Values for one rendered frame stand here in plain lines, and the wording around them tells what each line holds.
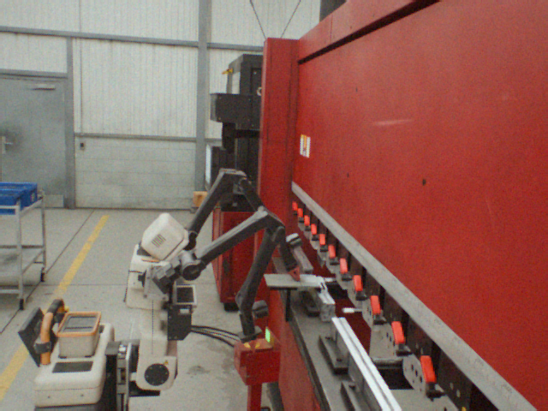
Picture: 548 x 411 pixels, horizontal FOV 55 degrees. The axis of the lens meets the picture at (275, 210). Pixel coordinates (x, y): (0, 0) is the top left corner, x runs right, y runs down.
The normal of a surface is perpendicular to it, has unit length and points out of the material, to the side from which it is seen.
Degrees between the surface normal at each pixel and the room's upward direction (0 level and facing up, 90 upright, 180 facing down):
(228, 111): 90
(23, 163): 90
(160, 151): 90
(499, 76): 90
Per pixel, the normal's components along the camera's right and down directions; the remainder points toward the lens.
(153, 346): 0.18, 0.19
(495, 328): -0.99, -0.03
